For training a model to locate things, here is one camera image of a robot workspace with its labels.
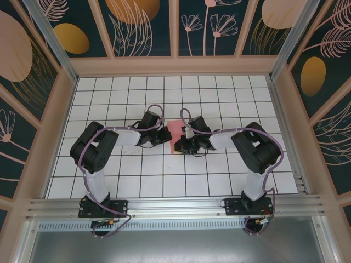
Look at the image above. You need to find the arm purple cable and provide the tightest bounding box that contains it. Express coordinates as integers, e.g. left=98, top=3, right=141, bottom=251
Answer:
left=77, top=104, right=166, bottom=239
left=179, top=108, right=285, bottom=236

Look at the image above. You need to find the aluminium side rail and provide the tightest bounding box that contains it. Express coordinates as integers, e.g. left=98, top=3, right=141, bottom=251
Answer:
left=267, top=76, right=312, bottom=194

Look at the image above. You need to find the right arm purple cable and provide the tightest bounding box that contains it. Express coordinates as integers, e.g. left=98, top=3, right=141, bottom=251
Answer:
left=179, top=108, right=285, bottom=236

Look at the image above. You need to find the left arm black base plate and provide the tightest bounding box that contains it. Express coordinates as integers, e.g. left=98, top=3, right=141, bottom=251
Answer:
left=78, top=199, right=129, bottom=219

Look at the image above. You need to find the grey metal sheet panel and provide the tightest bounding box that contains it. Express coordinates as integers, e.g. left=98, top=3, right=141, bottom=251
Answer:
left=27, top=230, right=330, bottom=263

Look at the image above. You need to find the long aluminium mounting rail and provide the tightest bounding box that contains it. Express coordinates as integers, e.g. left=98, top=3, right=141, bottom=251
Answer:
left=26, top=194, right=327, bottom=220

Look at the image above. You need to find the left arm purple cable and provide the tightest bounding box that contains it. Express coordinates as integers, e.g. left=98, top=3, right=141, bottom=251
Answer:
left=77, top=104, right=166, bottom=239

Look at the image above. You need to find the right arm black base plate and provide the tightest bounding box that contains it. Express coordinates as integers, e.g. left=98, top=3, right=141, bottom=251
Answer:
left=224, top=197, right=275, bottom=216

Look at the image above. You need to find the slotted grey cable tray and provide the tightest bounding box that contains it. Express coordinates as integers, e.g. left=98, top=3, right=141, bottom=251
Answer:
left=38, top=221, right=249, bottom=231

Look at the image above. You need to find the aluminium frame post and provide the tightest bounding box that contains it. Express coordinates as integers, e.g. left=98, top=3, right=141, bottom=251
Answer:
left=21, top=0, right=79, bottom=83
left=270, top=0, right=321, bottom=80

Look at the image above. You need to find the pink square paper sheet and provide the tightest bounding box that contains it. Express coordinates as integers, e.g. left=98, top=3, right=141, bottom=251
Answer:
left=167, top=119, right=187, bottom=156

